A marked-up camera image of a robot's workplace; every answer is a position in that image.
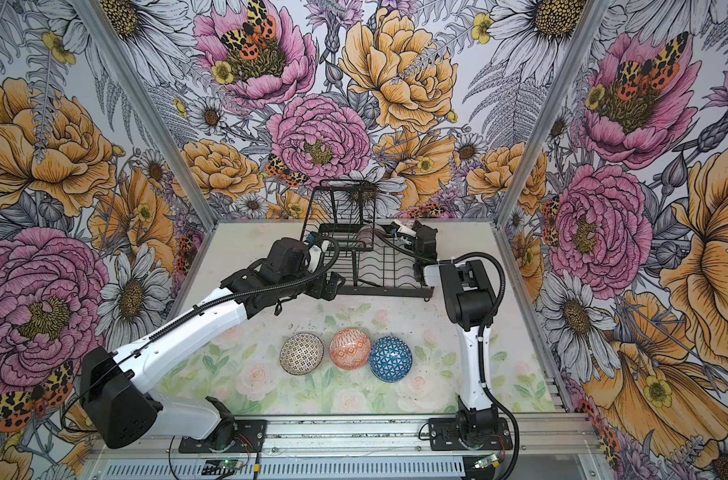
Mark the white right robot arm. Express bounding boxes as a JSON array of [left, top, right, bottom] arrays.
[[408, 221, 506, 449]]

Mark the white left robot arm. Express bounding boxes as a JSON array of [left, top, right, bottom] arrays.
[[78, 234, 345, 451]]

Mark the blue triangle pattern bowl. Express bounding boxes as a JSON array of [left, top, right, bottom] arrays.
[[369, 335, 413, 383]]

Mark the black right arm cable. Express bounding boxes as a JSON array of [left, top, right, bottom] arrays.
[[375, 230, 521, 480]]

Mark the brown lattice pattern bowl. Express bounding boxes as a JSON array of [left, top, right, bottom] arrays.
[[279, 333, 324, 376]]

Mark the orange patterned bowl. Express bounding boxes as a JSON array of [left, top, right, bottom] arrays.
[[329, 328, 372, 371]]

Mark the purple striped bowl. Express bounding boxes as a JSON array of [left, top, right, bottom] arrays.
[[354, 225, 377, 251]]

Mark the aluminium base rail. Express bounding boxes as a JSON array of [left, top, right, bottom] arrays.
[[81, 413, 612, 479]]

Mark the white slotted cable duct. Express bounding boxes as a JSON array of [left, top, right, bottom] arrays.
[[89, 456, 466, 479]]

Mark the black wire dish rack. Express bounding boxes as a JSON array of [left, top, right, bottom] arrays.
[[301, 180, 438, 301]]

